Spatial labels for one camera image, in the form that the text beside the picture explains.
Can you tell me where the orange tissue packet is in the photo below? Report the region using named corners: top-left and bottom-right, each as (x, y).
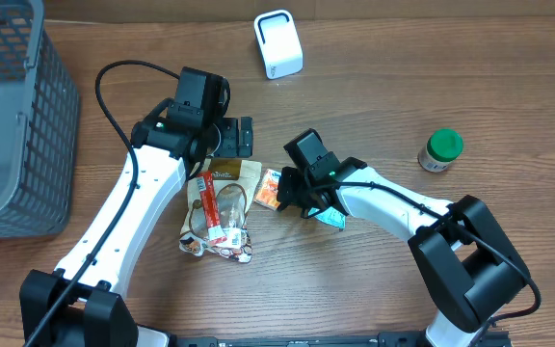
top-left (253, 169), bottom-right (281, 210)

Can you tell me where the teal wet wipes pack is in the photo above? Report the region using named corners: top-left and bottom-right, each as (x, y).
top-left (315, 207), bottom-right (346, 230)

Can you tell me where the dried food snack bag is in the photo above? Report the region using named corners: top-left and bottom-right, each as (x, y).
top-left (179, 159), bottom-right (262, 263)

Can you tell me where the green lid glass jar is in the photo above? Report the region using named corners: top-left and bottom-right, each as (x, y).
top-left (417, 128), bottom-right (463, 173)

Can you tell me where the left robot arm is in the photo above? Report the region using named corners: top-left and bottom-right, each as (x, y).
top-left (19, 67), bottom-right (253, 346)

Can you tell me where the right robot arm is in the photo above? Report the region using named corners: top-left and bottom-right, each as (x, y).
top-left (277, 129), bottom-right (542, 346)

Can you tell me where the white barcode scanner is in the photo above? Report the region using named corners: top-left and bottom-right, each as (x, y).
top-left (253, 9), bottom-right (304, 80)

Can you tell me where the grey plastic mesh basket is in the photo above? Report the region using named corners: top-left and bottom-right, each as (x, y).
top-left (0, 0), bottom-right (81, 238)

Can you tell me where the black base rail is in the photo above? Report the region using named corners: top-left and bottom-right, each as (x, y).
top-left (171, 332), bottom-right (513, 347)

